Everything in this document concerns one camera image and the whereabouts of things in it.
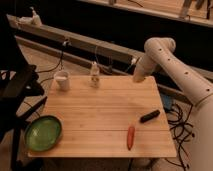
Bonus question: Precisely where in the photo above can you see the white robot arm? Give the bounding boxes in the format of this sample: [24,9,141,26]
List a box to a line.
[133,37,213,171]

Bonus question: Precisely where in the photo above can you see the clear plastic bottle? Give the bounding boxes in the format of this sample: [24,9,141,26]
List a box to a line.
[90,62,100,88]

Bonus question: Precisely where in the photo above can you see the white spray bottle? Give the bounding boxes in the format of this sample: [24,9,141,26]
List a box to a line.
[31,7,42,26]

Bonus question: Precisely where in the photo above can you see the wooden table board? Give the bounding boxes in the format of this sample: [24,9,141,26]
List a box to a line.
[29,76,176,158]

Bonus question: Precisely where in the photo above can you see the white cup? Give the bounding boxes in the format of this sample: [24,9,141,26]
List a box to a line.
[54,70,70,91]

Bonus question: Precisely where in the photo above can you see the black marker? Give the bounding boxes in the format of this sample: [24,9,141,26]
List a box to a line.
[140,110,160,123]

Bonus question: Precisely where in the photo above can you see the orange carrot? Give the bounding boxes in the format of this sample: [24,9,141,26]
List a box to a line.
[127,126,135,150]

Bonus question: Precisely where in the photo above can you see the blue box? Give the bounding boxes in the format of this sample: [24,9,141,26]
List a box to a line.
[160,94,173,111]

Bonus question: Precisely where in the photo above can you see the green bowl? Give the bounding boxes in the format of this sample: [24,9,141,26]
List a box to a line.
[24,115,62,152]

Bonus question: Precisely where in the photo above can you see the black tripod stand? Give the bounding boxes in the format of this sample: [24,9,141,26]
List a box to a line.
[0,11,46,171]

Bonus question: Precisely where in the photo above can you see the black floor cables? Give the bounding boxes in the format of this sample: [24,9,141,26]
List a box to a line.
[165,101,201,171]

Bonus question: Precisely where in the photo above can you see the grey metal rail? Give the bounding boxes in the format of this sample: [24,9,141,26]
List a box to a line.
[7,14,213,108]

